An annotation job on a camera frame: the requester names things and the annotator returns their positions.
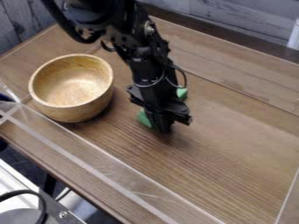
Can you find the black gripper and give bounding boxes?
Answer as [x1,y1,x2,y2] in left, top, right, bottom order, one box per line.
[125,81,192,133]

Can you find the green rectangular block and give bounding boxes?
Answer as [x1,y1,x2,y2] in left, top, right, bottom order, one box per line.
[137,88,188,129]

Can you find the brown wooden bowl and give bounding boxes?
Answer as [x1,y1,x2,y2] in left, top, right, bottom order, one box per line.
[28,53,113,123]

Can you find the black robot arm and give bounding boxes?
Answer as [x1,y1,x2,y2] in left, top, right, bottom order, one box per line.
[41,0,192,133]

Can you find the clear acrylic front barrier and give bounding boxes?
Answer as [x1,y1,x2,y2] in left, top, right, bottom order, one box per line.
[0,84,225,224]

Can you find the grey metal mount plate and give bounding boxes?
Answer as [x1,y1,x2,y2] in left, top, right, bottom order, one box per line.
[0,200,87,224]

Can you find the white post at right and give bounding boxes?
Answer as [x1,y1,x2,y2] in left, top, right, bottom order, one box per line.
[287,20,299,50]

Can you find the black cable loop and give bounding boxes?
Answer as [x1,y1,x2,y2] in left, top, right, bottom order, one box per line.
[0,189,49,224]

